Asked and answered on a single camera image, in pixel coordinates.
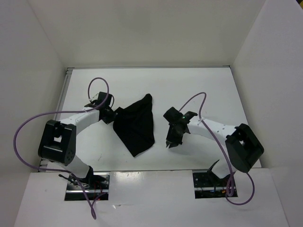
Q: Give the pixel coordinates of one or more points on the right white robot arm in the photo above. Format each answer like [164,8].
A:
[241,147]

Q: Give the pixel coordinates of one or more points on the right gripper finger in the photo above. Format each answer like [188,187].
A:
[175,144]
[168,144]

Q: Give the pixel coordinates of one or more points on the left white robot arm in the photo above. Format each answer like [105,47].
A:
[58,143]

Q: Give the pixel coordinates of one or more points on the black skirt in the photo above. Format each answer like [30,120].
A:
[136,126]

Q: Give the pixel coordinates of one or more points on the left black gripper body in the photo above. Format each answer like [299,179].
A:
[110,116]

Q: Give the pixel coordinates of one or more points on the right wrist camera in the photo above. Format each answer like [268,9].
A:
[173,116]

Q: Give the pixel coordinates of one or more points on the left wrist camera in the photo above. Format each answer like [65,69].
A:
[108,99]

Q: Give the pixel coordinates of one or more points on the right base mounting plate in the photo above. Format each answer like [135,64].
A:
[207,186]

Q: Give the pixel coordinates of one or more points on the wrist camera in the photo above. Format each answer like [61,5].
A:
[173,116]
[108,99]

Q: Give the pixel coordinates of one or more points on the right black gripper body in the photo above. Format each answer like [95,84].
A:
[173,134]

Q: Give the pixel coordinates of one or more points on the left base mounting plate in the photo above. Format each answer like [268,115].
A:
[98,190]

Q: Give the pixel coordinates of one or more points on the base mounting plate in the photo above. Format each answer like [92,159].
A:
[207,186]
[98,190]

